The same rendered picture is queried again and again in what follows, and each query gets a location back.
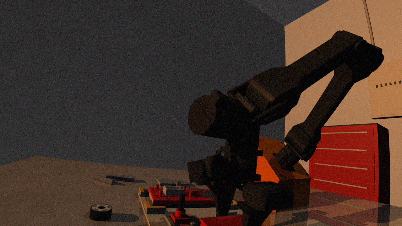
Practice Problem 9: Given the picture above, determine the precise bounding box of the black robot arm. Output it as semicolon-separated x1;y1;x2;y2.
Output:
187;30;384;186

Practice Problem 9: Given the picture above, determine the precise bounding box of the black toy car tyre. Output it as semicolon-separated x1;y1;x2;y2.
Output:
89;204;112;221

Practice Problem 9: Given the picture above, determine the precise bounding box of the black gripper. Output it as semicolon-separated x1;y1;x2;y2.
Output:
206;141;294;226

